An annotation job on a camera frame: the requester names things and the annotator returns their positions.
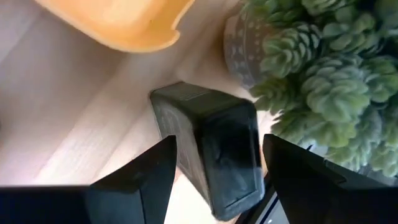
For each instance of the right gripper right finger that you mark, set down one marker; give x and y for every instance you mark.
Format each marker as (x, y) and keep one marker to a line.
(326, 199)

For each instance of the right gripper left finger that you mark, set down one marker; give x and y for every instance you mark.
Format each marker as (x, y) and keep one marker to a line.
(93, 205)

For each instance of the dark green spice tin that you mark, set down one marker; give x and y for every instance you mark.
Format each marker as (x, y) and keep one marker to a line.
(217, 140)

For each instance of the artificial green succulent plant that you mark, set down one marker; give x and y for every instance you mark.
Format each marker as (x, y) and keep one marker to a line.
(335, 87)

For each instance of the small yellow plastic bin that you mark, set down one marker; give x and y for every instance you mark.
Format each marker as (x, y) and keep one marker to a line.
(124, 21)

